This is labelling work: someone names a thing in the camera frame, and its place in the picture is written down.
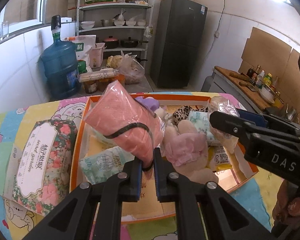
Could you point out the aluminium sliding window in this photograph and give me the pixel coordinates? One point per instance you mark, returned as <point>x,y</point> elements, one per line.
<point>20,7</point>

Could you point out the brown cardboard sheet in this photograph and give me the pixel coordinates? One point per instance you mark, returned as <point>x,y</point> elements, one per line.
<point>295,65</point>
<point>264,50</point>

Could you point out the person's right hand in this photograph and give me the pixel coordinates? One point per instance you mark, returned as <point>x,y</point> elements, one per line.
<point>299,205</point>

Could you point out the clear glass cup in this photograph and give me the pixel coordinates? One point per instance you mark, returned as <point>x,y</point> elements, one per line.
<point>5,30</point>

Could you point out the blue water jug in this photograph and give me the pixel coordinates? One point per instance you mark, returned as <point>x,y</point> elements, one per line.
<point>60,72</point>

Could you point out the side counter with condiment bottles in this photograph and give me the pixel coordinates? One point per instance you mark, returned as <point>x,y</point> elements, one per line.
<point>209,85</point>

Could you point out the kitchen cleaver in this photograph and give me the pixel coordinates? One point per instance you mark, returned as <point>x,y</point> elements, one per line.
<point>249,85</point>

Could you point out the large white bowl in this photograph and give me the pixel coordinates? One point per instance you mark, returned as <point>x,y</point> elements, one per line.
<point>88,25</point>

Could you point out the brown sauce jar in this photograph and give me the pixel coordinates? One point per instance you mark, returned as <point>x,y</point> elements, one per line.
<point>90,87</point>
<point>105,85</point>

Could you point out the grey metal shelf rack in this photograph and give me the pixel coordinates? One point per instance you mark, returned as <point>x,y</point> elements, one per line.
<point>115,6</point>

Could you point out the floral print box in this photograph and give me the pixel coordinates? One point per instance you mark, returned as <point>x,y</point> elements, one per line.
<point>40,160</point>

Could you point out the steel bowl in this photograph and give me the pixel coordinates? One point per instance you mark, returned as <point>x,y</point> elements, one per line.
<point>107,23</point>

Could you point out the orange sauce jar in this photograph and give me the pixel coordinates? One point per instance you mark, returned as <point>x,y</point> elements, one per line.
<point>121,78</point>

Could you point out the wooden chopping board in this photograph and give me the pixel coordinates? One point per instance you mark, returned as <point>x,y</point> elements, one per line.
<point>239,87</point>

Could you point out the black white water pump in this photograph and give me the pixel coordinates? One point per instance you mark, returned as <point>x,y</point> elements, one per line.
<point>56,26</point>

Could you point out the orange shallow box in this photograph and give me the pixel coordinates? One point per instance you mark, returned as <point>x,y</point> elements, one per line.
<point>145,210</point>

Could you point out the colourful printed tablecloth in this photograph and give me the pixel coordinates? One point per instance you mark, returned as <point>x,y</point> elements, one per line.
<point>10,125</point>

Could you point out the pale pink plastic bin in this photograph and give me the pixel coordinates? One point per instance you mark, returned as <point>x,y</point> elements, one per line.
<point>97,55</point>

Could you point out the group of condiment bottles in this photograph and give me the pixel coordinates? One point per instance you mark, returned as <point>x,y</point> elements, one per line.
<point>262,78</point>

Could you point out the yellow sachet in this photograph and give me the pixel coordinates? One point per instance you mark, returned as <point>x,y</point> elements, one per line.
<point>221,158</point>

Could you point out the dry noodle bundle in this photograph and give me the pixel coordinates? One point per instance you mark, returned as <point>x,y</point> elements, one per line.
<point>98,75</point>

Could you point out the leopard print scrunchie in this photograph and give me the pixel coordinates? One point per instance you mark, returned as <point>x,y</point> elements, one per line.
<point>183,113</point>

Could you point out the clear plastic bag of food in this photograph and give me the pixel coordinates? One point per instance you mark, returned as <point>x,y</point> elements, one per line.
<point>132,70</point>

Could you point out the small white bowl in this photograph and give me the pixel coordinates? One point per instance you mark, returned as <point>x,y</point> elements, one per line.
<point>119,23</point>
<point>141,23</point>
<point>131,23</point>

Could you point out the red lidded pot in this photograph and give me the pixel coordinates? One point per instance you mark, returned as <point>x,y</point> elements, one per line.
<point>110,42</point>

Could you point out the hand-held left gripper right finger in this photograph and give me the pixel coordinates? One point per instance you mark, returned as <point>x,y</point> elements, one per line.
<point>158,177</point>

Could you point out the green tray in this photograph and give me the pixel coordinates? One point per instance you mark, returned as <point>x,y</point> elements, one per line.
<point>100,1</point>

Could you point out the white flour sack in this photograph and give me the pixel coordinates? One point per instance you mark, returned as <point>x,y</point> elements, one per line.
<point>83,47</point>

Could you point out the black wok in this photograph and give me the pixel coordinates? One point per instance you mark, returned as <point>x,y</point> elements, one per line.
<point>131,42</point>

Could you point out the white plastic bag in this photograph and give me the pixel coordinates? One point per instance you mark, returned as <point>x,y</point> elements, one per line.
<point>120,15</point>

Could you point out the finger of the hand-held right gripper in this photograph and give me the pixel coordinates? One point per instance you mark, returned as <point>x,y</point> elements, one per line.
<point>227,125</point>
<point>254,118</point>

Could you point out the hanging plastic bag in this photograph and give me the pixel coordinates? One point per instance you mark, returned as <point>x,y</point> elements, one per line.
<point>148,32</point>

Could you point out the small white box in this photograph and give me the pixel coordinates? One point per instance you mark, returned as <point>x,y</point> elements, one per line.
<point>66,19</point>

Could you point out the dark refrigerator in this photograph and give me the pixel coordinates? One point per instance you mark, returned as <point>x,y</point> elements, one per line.
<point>177,45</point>

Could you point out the wall socket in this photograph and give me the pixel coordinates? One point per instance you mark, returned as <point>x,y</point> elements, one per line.
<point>217,34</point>

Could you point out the pink towel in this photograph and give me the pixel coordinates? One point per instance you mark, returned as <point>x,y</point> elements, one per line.
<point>122,110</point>

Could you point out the pale yellow food pile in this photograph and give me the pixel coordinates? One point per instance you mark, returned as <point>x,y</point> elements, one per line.
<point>115,62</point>

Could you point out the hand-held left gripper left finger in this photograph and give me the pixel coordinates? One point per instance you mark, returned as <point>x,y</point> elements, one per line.
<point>138,180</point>

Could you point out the teddy bear pink dress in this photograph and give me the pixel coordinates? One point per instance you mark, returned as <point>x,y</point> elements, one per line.
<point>184,147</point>

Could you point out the green white tissue packet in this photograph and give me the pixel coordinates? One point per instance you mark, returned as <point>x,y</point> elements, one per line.
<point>105,162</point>
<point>201,122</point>

